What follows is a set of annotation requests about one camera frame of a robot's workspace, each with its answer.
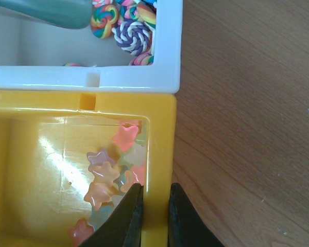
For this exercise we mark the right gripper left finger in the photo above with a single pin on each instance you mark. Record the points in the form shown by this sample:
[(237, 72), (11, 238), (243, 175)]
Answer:
[(124, 226)]

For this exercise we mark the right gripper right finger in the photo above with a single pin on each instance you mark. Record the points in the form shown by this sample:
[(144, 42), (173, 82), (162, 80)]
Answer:
[(185, 227)]

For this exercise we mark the yellow plastic bin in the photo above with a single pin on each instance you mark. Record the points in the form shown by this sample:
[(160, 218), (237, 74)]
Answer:
[(67, 159)]

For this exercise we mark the white plastic bin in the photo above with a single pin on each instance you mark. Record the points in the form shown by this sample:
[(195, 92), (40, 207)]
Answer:
[(38, 56)]

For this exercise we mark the metal scoop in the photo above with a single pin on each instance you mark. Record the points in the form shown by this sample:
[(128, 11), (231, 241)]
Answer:
[(65, 14)]

